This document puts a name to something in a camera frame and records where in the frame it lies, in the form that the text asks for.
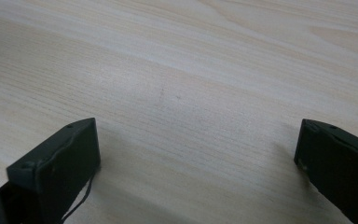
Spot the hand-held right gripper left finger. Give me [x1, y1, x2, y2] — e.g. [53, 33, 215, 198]
[7, 117, 102, 224]

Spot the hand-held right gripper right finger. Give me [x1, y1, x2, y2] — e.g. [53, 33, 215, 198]
[294, 118, 358, 224]

